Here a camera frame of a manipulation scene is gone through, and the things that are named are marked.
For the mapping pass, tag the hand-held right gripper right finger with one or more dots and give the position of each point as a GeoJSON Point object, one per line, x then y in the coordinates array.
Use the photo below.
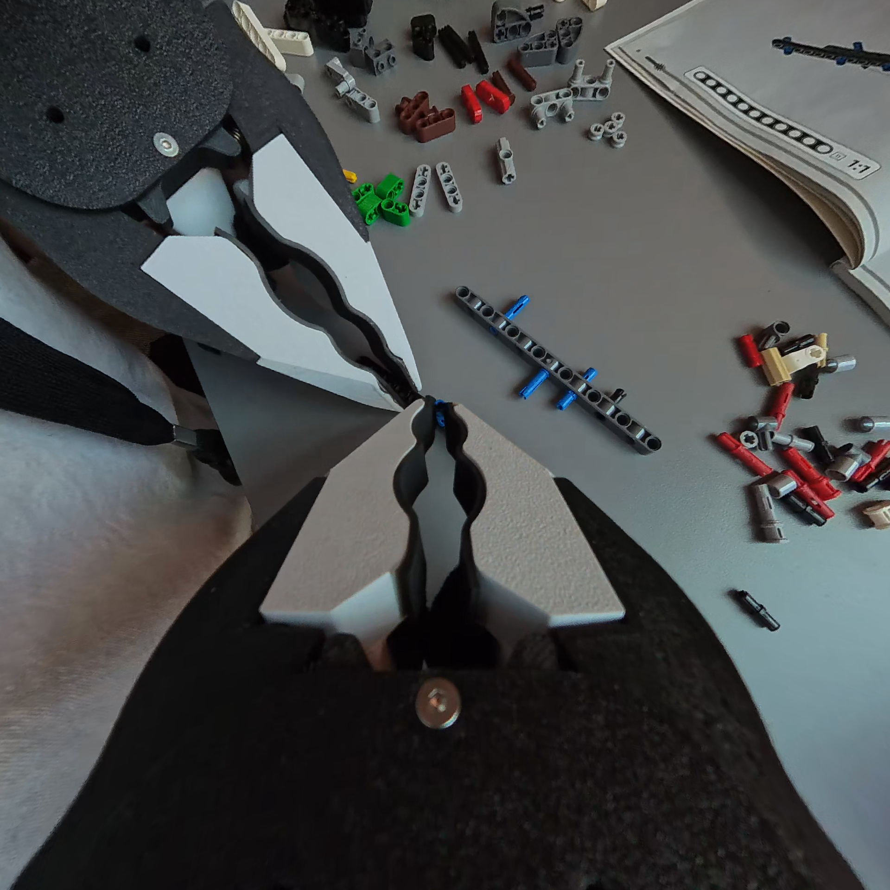
{"type": "Point", "coordinates": [549, 528]}

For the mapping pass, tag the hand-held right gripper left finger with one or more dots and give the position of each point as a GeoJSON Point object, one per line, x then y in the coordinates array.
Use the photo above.
{"type": "Point", "coordinates": [334, 528]}

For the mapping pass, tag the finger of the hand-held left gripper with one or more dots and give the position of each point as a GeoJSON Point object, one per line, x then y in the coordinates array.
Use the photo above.
{"type": "Point", "coordinates": [313, 208]}
{"type": "Point", "coordinates": [229, 285]}

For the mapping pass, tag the small blue lego pin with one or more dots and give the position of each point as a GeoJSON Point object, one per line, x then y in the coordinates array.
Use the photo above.
{"type": "Point", "coordinates": [439, 411]}

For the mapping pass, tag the green lego connector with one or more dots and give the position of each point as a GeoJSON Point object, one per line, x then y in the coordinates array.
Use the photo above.
{"type": "Point", "coordinates": [391, 185]}
{"type": "Point", "coordinates": [398, 212]}
{"type": "Point", "coordinates": [363, 198]}

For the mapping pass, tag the short grey lego beam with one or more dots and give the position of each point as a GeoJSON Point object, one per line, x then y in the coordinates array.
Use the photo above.
{"type": "Point", "coordinates": [419, 189]}
{"type": "Point", "coordinates": [450, 186]}

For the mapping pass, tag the pile of assorted lego pieces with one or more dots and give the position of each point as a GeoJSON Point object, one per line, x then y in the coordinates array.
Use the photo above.
{"type": "Point", "coordinates": [424, 115]}

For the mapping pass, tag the long grey lego beam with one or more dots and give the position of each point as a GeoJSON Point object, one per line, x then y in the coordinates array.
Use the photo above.
{"type": "Point", "coordinates": [549, 366]}

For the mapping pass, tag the grey lego axle connector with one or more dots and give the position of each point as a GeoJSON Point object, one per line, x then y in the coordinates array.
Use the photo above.
{"type": "Point", "coordinates": [505, 160]}

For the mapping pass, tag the black lego pin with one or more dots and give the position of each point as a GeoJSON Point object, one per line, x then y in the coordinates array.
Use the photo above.
{"type": "Point", "coordinates": [754, 610]}

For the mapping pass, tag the pile of red grey lego pins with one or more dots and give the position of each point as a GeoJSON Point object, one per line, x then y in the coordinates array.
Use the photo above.
{"type": "Point", "coordinates": [806, 474]}

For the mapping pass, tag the lego instruction booklet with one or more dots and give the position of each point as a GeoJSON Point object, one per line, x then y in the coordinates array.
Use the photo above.
{"type": "Point", "coordinates": [765, 139]}

